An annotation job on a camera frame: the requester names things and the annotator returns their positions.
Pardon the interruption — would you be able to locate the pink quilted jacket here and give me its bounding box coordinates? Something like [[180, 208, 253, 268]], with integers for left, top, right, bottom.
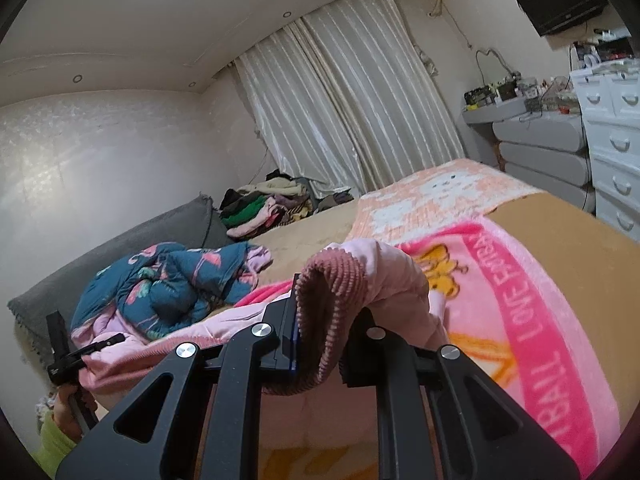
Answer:
[[79, 238, 448, 396]]

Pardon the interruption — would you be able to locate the green sleeve forearm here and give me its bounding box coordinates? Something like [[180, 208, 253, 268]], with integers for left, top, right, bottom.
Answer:
[[30, 410, 76, 479]]

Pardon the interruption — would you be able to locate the pile of folded clothes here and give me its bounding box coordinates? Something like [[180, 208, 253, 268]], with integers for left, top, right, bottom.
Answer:
[[218, 170, 355, 240]]

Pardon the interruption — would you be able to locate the person left hand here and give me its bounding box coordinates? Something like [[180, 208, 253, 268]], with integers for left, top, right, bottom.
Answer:
[[52, 385, 82, 442]]

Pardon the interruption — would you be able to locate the blue flamingo comforter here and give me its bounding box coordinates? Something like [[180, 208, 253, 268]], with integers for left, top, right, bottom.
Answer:
[[70, 242, 272, 348]]

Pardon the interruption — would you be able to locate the pink cartoon fleece blanket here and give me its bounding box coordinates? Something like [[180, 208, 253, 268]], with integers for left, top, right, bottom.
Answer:
[[234, 214, 623, 480]]

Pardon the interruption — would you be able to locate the grey quilted headboard cushion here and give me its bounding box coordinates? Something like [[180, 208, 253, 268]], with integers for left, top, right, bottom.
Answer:
[[8, 195, 232, 366]]

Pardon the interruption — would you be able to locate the tan bed sheet mattress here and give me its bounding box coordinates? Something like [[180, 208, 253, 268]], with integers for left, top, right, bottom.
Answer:
[[209, 192, 640, 430]]

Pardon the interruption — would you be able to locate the peach white knitted blanket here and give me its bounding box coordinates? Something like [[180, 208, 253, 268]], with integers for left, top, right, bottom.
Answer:
[[347, 158, 540, 245]]

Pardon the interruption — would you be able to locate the grey curved drawer dresser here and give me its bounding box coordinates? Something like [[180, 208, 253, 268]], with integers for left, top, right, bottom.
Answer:
[[462, 98, 596, 214]]

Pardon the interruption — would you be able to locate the white striped curtain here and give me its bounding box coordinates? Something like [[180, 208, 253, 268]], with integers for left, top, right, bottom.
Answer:
[[235, 0, 464, 196]]

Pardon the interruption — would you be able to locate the clutter on dresser top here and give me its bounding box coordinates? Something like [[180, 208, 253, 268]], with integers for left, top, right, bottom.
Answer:
[[463, 48, 579, 116]]

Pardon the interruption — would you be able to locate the white drawer chest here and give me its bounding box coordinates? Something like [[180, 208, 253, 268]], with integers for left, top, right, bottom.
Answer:
[[570, 58, 640, 240]]

